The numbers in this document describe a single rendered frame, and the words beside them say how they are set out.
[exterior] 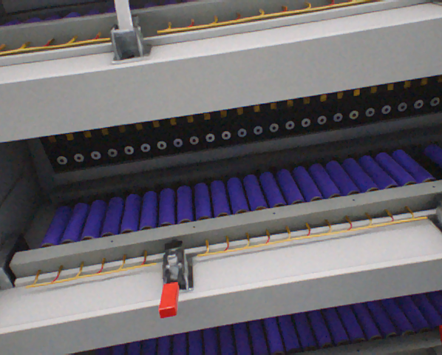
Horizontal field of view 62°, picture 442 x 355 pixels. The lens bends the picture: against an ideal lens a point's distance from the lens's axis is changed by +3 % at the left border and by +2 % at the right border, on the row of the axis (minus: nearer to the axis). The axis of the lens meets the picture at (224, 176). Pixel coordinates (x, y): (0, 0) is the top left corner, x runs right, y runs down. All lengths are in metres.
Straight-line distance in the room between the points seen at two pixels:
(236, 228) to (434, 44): 0.23
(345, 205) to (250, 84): 0.16
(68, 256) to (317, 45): 0.29
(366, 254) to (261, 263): 0.10
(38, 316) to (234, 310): 0.17
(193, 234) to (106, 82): 0.16
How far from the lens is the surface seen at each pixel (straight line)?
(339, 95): 0.48
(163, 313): 0.28
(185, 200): 0.41
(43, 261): 0.40
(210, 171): 0.45
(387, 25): 0.32
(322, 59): 0.30
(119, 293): 0.37
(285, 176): 0.43
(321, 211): 0.38
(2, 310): 0.41
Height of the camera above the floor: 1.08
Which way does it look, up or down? 15 degrees down
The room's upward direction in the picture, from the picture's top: 9 degrees counter-clockwise
